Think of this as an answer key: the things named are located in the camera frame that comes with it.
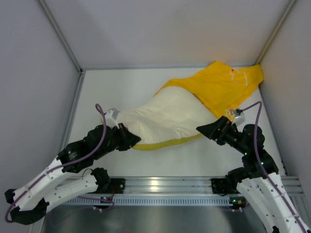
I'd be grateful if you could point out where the yellow Pikachu pillowcase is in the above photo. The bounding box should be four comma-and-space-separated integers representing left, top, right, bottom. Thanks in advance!
132, 61, 264, 151

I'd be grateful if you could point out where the white pillow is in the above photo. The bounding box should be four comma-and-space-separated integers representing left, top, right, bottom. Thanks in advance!
116, 86, 216, 150

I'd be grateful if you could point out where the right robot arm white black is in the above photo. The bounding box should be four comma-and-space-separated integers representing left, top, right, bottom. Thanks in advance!
196, 116, 311, 233

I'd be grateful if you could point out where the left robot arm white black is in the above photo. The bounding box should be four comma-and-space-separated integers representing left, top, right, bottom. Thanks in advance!
5, 123, 141, 225

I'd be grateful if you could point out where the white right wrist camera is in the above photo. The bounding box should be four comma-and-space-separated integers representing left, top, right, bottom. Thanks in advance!
225, 108, 245, 126

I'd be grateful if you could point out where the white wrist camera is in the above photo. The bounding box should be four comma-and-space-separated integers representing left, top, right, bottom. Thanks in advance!
225, 108, 245, 126
105, 108, 120, 129

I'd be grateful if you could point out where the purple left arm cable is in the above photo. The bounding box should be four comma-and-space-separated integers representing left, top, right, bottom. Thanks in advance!
4, 103, 115, 223

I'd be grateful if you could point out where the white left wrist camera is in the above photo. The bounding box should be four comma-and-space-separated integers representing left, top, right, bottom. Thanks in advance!
105, 108, 120, 129

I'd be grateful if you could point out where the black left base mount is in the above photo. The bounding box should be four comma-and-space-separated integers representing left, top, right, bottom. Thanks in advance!
106, 178, 126, 194

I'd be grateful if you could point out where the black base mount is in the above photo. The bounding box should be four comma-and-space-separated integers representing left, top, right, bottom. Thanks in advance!
106, 178, 126, 194
210, 178, 239, 196

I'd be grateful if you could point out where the aluminium front rail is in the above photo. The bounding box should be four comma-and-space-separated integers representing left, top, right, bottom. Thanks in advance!
58, 176, 303, 195

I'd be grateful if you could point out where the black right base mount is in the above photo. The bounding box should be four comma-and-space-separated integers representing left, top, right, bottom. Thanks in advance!
210, 178, 239, 196

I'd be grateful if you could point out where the slotted grey cable duct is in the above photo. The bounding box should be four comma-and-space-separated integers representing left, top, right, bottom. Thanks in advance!
60, 195, 248, 207

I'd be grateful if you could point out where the left aluminium frame post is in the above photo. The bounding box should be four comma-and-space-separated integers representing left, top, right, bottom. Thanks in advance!
36, 0, 85, 73

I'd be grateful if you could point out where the aluminium frame post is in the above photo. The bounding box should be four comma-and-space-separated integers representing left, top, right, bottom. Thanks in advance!
254, 0, 299, 65
36, 0, 85, 73

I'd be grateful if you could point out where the right aluminium frame post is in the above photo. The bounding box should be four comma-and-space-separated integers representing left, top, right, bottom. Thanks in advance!
254, 0, 299, 65

